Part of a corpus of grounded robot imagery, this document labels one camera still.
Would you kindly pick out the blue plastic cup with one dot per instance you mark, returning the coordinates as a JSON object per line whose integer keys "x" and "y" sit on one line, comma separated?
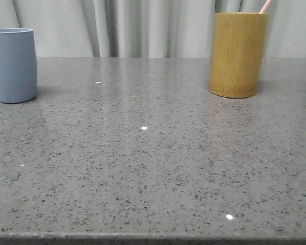
{"x": 18, "y": 65}

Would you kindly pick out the pink chopstick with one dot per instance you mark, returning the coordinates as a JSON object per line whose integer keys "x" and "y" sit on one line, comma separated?
{"x": 265, "y": 6}

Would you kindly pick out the bamboo wooden cup holder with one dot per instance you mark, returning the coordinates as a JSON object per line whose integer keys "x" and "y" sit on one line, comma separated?
{"x": 237, "y": 51}

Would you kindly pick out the grey pleated curtain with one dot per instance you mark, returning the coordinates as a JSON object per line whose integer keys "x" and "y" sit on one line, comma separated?
{"x": 155, "y": 29}

